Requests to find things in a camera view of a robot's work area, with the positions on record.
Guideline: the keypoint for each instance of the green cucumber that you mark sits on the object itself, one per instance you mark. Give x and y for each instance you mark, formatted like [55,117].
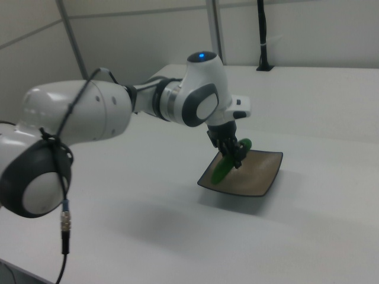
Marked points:
[220,173]

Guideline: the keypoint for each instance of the black pole with base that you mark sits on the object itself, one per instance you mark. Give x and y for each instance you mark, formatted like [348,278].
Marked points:
[263,35]

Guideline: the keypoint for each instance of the square brown ceramic plate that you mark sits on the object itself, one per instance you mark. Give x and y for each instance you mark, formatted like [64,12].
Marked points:
[260,174]

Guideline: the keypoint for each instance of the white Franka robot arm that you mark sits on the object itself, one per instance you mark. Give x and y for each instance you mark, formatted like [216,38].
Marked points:
[89,112]

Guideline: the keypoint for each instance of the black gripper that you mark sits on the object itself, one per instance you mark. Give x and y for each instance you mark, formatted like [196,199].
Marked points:
[222,131]

